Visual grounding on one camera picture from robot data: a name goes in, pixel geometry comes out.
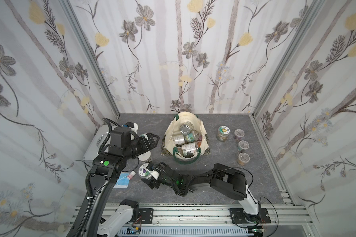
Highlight plain white lid jar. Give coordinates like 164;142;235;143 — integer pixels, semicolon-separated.
138;151;152;163

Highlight white purple cartoon seed jar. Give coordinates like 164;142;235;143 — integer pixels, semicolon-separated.
138;163;152;180

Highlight red orange label seed jar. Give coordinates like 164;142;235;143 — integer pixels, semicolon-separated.
182;141;201;158

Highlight white cartoon label seed jar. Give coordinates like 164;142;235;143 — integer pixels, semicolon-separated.
217;125;230;142

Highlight clear jar brown contents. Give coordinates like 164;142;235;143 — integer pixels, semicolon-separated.
237;153;250;166

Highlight clear jar grey contents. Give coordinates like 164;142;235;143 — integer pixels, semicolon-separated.
237;140;250;153

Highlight clear purple label seed jar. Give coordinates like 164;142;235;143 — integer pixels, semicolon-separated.
233;129;245;141

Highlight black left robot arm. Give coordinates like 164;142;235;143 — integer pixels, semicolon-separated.
67;118;160;237

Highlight teal label seed jar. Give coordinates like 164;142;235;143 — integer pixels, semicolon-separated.
185;130;202;143

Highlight cream canvas tote bag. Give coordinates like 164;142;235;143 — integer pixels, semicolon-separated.
161;112;210;164

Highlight white text label jar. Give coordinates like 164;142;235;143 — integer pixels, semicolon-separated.
172;134;187;146

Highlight small white pink tube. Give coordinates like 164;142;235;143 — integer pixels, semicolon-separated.
127;171;136;180

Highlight silver tin can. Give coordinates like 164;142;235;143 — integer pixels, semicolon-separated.
180;121;194;135

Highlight blue face mask pack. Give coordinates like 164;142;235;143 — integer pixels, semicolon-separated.
114;172;130;189

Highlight grey metal case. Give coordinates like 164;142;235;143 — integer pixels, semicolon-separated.
83;125;109;166

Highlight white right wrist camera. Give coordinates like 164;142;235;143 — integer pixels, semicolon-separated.
149;170;160;180

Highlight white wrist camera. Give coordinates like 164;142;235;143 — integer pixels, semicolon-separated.
124;121;138;133
149;170;160;180

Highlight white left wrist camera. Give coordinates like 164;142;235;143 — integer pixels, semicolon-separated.
124;121;138;133

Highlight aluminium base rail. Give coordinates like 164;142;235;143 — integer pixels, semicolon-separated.
71;203;312;237

